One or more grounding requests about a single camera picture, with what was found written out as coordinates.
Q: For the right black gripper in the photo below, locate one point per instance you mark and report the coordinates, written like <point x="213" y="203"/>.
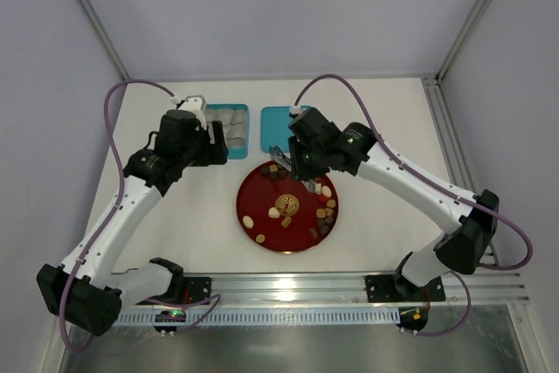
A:
<point x="300" y="163"/>

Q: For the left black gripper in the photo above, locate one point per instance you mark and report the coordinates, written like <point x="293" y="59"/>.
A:
<point x="217" y="142"/>

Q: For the metal tongs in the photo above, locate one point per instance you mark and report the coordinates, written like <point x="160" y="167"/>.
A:
<point x="284" y="160"/>

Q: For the teal chocolate box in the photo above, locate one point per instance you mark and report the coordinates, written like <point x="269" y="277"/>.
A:
<point x="235" y="119"/>

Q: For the white heart chocolate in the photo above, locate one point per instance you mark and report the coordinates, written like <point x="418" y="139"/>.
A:
<point x="273" y="213"/>

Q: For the tan caramel square chocolate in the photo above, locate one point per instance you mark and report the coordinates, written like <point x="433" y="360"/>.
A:
<point x="286" y="221"/>

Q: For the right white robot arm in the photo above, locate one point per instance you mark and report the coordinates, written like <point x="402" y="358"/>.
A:
<point x="466" y="220"/>

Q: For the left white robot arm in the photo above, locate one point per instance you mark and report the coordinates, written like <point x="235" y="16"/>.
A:
<point x="83" y="289"/>

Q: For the white oval chocolate right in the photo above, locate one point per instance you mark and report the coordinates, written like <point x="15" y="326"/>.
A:
<point x="326" y="191"/>

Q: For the white oval chocolate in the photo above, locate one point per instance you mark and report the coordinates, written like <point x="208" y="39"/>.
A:
<point x="326" y="191"/>
<point x="248" y="222"/>

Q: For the brown striped chocolate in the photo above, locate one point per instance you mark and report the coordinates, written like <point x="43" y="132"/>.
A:
<point x="313" y="233"/>

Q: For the tan round chocolate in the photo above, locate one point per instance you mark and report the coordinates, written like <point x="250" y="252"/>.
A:
<point x="260" y="239"/>

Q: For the teal box lid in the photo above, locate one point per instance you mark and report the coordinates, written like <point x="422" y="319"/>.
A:
<point x="274" y="130"/>

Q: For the round red lacquer tray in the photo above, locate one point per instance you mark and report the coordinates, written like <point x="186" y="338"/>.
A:
<point x="257" y="194"/>

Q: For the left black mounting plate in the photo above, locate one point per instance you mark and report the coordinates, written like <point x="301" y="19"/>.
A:
<point x="196" y="290"/>

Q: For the black mounting plate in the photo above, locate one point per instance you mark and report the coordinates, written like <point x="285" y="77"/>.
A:
<point x="196" y="290"/>
<point x="389" y="288"/>

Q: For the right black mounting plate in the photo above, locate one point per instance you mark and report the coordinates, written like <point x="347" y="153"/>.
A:
<point x="389" y="288"/>

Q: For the white slotted cable duct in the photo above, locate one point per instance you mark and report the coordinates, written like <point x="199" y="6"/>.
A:
<point x="257" y="316"/>

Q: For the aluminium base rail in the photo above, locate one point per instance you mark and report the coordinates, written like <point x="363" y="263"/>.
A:
<point x="483" y="288"/>

